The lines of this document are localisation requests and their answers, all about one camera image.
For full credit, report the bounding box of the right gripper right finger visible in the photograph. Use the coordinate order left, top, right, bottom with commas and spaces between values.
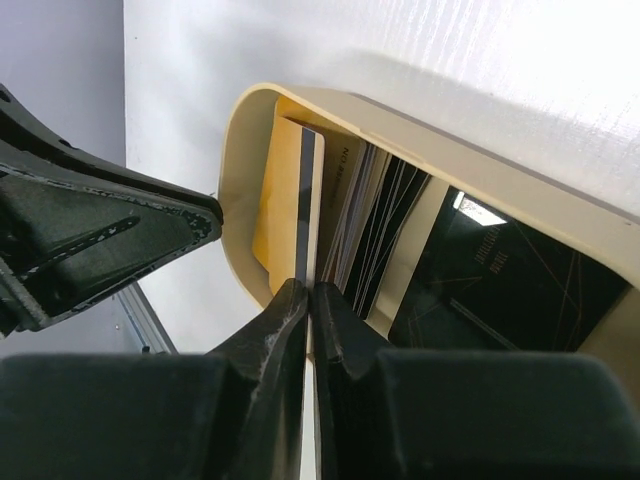
310, 283, 400, 479

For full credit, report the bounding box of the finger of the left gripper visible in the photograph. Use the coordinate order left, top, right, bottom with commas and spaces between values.
1, 88, 223, 337

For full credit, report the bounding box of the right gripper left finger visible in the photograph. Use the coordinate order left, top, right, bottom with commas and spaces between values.
204, 279, 308, 479

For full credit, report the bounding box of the beige oval tray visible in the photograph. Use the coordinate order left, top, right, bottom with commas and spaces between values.
219, 84, 639, 363

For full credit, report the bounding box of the silver credit card stack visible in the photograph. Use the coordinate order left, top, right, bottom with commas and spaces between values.
252, 96, 429, 319

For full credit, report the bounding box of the aluminium frame rail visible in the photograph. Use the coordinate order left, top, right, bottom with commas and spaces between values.
116, 283, 178, 355

